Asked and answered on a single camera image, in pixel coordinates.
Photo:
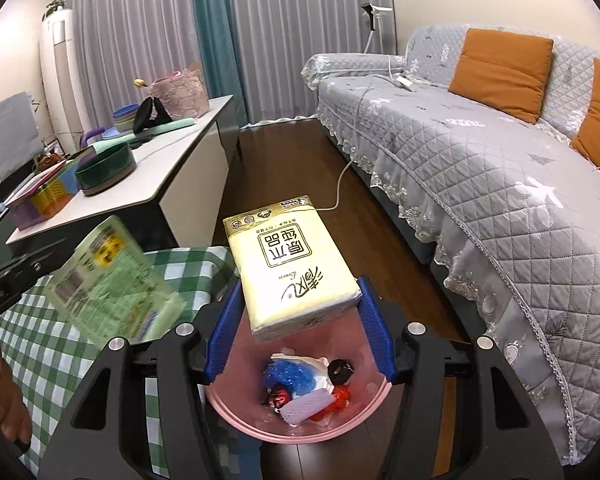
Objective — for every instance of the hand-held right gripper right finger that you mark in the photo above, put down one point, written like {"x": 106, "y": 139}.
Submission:
{"x": 375, "y": 330}

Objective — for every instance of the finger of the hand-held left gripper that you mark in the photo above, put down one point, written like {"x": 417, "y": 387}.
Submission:
{"x": 40, "y": 262}

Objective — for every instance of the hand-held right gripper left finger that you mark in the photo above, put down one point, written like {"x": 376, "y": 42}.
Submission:
{"x": 225, "y": 330}

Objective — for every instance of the green wet wipes packet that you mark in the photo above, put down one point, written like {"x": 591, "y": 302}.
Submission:
{"x": 115, "y": 285}

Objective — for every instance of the blue plastic bag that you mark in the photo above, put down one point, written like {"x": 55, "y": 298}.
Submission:
{"x": 290, "y": 375}

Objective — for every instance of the pink plastic bin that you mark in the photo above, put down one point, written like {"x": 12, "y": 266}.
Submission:
{"x": 240, "y": 410}

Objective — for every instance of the black and red wrapper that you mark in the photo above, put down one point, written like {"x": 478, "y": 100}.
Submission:
{"x": 277, "y": 397}

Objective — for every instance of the yellow tissue pack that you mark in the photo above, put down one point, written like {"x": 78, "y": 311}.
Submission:
{"x": 285, "y": 260}

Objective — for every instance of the white foam net sleeve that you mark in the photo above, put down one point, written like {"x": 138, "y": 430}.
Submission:
{"x": 305, "y": 405}

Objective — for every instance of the person's left hand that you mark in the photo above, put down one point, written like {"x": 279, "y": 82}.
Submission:
{"x": 5, "y": 400}

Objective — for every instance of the colourful tin box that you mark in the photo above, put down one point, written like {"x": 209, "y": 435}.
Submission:
{"x": 45, "y": 200}

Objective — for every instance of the green checkered tablecloth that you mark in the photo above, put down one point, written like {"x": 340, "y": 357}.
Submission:
{"x": 40, "y": 350}

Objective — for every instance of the dark green round container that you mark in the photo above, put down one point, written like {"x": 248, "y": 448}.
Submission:
{"x": 105, "y": 170}

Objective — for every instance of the grey deer-print television cover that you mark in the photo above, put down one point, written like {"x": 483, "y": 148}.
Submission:
{"x": 10, "y": 125}

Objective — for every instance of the light blue plate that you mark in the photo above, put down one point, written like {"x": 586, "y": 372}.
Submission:
{"x": 112, "y": 134}

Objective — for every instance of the grey quilted sofa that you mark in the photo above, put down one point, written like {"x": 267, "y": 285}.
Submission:
{"x": 455, "y": 185}

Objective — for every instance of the stack of coloured bowls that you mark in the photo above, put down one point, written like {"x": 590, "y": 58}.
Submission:
{"x": 125, "y": 116}

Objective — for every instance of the white-topped coffee table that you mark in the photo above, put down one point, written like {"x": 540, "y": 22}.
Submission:
{"x": 180, "y": 160}

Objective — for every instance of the mint green tray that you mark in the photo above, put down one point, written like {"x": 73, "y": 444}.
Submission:
{"x": 170, "y": 126}

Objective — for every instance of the white standing air conditioner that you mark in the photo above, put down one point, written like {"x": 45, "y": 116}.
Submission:
{"x": 62, "y": 75}

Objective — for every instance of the yellow-tipped stick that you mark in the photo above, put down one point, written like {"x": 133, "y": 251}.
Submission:
{"x": 140, "y": 83}

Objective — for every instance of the pink woven basket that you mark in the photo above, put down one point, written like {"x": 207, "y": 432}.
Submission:
{"x": 180, "y": 95}

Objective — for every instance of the white power adapter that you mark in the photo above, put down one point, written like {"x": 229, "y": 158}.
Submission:
{"x": 405, "y": 81}

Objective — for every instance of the grey curtain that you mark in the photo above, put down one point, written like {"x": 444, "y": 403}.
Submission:
{"x": 130, "y": 25}
{"x": 300, "y": 20}

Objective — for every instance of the green potted plant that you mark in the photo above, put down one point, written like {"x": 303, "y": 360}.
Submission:
{"x": 55, "y": 7}

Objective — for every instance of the teal curtain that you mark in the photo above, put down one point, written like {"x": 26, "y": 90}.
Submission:
{"x": 215, "y": 25}

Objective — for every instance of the white floor lamp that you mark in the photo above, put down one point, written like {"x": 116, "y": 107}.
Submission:
{"x": 370, "y": 12}

